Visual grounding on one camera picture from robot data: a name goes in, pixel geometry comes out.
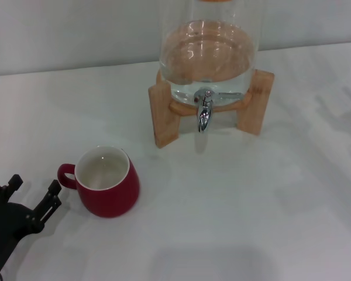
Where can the red ceramic cup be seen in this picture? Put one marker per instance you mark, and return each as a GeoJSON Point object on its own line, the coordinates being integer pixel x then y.
{"type": "Point", "coordinates": [111, 202]}

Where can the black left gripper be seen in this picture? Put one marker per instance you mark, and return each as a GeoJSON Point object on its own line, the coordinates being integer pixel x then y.
{"type": "Point", "coordinates": [6, 228]}

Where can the chrome faucet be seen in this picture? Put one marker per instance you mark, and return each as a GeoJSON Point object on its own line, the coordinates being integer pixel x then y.
{"type": "Point", "coordinates": [204, 117]}

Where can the glass water dispenser jar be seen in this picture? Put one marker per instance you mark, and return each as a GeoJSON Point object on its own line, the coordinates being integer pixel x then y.
{"type": "Point", "coordinates": [210, 44]}

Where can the wooden dispenser stand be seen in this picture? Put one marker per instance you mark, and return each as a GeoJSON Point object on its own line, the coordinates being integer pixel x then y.
{"type": "Point", "coordinates": [163, 117]}

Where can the white patterned tablecloth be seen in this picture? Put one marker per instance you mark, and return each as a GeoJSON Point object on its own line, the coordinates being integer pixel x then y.
{"type": "Point", "coordinates": [251, 219]}

